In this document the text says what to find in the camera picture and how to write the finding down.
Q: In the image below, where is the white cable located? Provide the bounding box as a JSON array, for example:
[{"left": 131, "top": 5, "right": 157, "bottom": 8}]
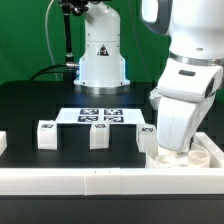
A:
[{"left": 44, "top": 0, "right": 59, "bottom": 81}]

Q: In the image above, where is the white marker sheet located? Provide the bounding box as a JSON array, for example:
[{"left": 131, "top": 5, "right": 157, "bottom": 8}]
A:
[{"left": 56, "top": 108, "right": 145, "bottom": 124}]

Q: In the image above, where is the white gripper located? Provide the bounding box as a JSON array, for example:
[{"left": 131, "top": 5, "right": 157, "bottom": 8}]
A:
[{"left": 149, "top": 58, "right": 223, "bottom": 152}]

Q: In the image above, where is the white U-shaped fence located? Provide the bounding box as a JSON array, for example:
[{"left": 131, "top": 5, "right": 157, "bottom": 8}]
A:
[{"left": 0, "top": 132, "right": 224, "bottom": 195}]

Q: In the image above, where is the black cable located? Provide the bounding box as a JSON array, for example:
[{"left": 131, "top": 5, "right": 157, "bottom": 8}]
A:
[{"left": 28, "top": 63, "right": 76, "bottom": 82}]

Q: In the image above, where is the white round stool seat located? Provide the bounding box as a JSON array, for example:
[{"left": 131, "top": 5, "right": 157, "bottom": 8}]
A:
[{"left": 145, "top": 143, "right": 211, "bottom": 169}]

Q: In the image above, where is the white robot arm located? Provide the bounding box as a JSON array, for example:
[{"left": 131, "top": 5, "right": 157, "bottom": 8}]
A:
[{"left": 74, "top": 0, "right": 224, "bottom": 152}]

